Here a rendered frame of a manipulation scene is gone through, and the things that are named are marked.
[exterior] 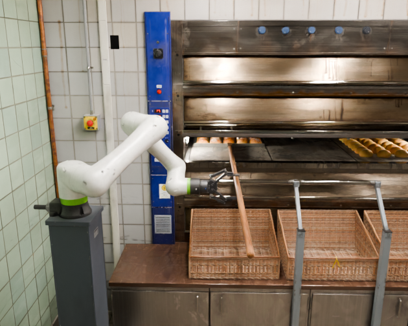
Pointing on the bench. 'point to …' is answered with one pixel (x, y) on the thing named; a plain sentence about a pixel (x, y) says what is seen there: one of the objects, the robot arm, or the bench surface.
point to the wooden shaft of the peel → (241, 209)
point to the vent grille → (162, 224)
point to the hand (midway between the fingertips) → (237, 186)
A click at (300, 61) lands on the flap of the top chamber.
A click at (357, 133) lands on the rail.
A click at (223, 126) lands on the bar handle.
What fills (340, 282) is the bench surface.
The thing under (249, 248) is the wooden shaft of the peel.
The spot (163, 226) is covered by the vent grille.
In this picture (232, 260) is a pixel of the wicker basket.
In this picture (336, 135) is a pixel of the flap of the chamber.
